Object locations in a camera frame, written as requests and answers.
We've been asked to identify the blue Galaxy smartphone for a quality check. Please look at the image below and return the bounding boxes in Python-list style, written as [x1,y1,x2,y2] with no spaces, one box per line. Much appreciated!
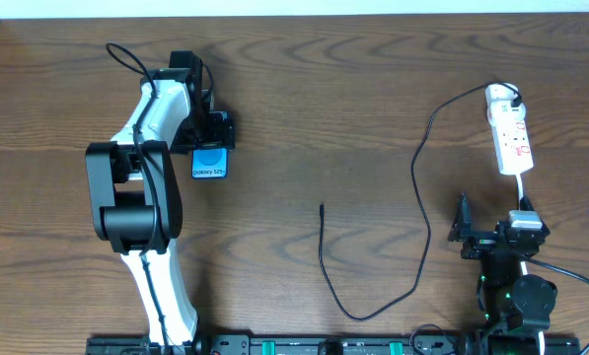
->
[191,148,228,179]

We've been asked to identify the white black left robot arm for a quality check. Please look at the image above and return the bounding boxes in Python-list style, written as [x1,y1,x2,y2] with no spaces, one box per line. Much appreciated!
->
[85,67,235,354]

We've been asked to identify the black USB charging cable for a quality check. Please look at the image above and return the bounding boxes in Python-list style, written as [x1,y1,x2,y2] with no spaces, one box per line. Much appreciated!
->
[317,81,524,322]

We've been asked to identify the white power strip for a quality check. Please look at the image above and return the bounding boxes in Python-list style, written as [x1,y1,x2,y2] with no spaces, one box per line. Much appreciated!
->
[490,118,534,176]

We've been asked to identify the white USB wall charger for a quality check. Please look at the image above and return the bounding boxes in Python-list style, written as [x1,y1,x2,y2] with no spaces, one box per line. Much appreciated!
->
[484,83,526,127]

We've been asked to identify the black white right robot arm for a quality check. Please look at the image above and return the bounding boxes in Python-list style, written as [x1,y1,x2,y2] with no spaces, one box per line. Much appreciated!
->
[448,194,557,354]

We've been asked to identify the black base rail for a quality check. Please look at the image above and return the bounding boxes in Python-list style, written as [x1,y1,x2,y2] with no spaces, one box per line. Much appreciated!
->
[85,333,582,355]

